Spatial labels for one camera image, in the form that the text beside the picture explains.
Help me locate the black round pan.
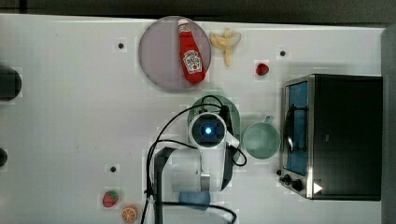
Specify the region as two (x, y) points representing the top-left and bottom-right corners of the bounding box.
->
(0, 67), (21, 102)

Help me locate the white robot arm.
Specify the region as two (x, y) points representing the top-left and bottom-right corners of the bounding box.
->
(153, 112), (239, 224)

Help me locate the green plastic cup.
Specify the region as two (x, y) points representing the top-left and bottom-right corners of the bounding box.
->
(242, 116), (280, 160)

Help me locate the black toaster oven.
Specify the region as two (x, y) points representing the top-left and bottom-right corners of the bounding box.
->
(277, 74), (383, 201)

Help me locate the small red toy fruit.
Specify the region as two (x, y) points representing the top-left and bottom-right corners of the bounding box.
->
(256, 63), (270, 76)

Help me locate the red ketchup bottle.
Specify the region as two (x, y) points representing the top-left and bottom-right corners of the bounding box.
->
(177, 19), (205, 84)

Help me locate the purple round plate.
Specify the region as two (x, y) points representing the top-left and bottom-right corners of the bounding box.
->
(138, 16), (194, 91)

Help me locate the toy strawberry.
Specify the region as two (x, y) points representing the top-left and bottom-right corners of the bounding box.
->
(102, 190), (120, 208)

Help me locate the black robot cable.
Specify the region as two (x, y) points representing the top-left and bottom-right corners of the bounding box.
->
(139, 94), (248, 224)

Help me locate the toy orange slice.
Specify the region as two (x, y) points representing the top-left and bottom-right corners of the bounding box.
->
(121, 204), (138, 224)

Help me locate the black round pot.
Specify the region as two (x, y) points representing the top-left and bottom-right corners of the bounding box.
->
(0, 148), (8, 167)

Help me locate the peeled toy banana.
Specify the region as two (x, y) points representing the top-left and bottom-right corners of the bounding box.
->
(209, 28), (242, 67)

